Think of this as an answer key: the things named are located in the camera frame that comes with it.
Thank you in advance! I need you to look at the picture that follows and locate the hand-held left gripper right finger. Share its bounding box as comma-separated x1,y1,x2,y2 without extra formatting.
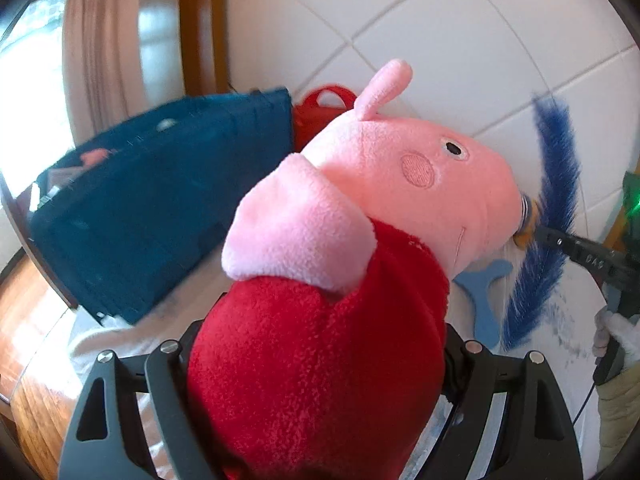
400,324,583,480

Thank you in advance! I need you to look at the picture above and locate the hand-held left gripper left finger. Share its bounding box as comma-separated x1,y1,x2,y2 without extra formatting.
59,322,226,480

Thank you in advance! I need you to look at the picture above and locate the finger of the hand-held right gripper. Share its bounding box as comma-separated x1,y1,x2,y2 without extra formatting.
532,226,626,282

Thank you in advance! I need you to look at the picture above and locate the blue feather wand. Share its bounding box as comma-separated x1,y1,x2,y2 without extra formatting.
500,95,583,351

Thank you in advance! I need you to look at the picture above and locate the blue plastic crate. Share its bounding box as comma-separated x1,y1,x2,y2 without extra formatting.
29,87,293,325

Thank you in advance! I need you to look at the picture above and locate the red dress pig plush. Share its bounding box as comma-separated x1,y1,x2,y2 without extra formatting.
186,58,521,480

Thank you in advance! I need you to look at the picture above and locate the desktop with floral cloth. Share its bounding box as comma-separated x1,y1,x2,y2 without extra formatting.
70,240,611,480

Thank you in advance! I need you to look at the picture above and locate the person's right hand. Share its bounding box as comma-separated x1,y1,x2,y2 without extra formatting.
592,309,640,362

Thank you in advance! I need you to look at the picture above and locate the blue plastic shoehorn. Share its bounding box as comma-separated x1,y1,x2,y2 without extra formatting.
454,260,513,348

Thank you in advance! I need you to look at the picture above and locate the red carry case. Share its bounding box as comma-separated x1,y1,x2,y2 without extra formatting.
292,85,358,153

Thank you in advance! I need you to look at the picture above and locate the window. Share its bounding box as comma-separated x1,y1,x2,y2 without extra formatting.
0,0,71,196

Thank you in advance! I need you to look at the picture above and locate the white curtain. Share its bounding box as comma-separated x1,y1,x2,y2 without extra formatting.
62,0,146,156

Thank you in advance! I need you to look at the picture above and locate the wooden pillar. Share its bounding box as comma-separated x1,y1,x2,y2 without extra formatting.
135,0,231,98

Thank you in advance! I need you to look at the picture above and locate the black cable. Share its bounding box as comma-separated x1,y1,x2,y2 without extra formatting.
570,384,597,427

